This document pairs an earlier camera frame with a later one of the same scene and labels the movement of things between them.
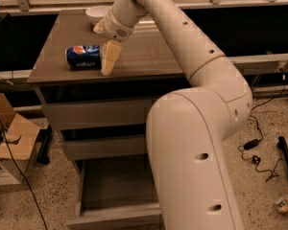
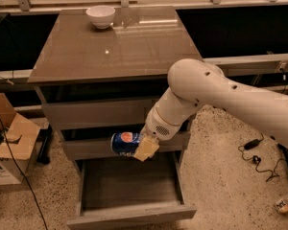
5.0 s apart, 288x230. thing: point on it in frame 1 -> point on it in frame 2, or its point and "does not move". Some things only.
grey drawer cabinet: x=103 y=118 does not move
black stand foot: x=44 y=137 does not move
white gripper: x=116 y=27 -> x=157 y=126
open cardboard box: x=9 y=166 does not move
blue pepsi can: x=83 y=57 -> x=125 y=143
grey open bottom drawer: x=117 y=194 does not move
